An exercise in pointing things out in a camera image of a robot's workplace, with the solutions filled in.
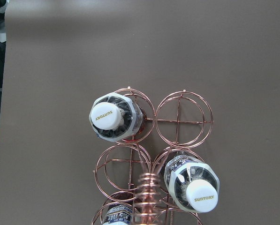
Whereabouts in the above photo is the tea bottle white cap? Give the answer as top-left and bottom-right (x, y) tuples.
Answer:
(103, 204), (133, 225)
(89, 92), (146, 142)
(163, 154), (220, 213)

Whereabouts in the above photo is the copper wire bottle basket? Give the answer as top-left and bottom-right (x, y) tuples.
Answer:
(92, 87), (214, 225)

